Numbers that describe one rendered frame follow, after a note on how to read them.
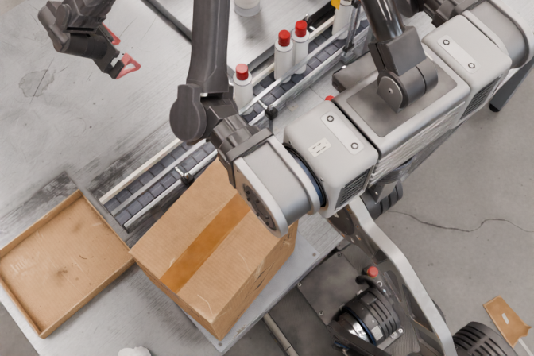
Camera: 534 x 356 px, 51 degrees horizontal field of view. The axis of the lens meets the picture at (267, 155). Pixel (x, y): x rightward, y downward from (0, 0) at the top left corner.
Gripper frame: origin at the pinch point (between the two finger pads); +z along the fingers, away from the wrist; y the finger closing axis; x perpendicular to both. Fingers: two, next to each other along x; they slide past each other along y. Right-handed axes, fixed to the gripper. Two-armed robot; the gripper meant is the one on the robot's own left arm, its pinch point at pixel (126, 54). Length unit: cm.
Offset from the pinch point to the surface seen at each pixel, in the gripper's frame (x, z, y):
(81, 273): 52, 2, -27
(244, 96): -5.0, 28.9, -17.0
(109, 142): 32.5, 17.8, 2.8
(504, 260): 2, 152, -94
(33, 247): 57, -3, -13
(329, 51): -25, 59, -14
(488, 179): -16, 166, -64
